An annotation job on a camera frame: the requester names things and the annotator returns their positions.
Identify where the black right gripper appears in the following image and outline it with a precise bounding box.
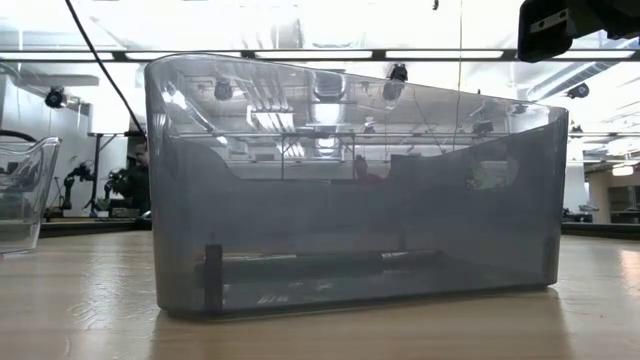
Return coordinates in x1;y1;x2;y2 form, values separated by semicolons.
517;0;640;64

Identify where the smoke grey plastic bin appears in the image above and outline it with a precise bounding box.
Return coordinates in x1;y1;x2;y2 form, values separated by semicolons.
143;52;570;319

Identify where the large clear plastic bin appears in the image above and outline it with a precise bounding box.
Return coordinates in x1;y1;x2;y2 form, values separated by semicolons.
0;135;62;256

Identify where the person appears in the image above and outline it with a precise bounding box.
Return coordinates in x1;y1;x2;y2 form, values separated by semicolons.
124;141;152;217
352;154;386;186

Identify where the thin hanging cable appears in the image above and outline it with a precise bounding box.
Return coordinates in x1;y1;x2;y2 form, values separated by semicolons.
455;0;464;96

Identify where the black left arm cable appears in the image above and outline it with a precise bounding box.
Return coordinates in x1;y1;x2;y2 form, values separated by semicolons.
63;0;149;139

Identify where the black table frame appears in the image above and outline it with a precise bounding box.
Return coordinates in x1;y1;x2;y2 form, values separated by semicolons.
38;218;640;240

